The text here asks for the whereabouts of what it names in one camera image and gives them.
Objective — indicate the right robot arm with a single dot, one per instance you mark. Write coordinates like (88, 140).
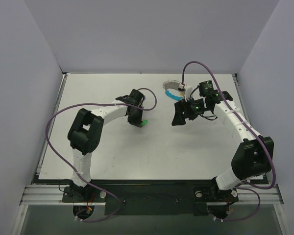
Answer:
(254, 153)

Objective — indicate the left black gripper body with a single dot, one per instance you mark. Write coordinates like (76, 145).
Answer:
(136, 120)

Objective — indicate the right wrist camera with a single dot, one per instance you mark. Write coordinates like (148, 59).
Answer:
(185, 91)

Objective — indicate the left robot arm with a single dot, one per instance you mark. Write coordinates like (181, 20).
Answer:
(85, 132)

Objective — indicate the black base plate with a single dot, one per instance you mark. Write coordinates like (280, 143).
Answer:
(154, 197)

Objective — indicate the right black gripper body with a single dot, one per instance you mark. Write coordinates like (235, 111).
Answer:
(183, 110)

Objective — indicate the aluminium frame rail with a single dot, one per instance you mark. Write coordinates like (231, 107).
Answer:
(52, 195)

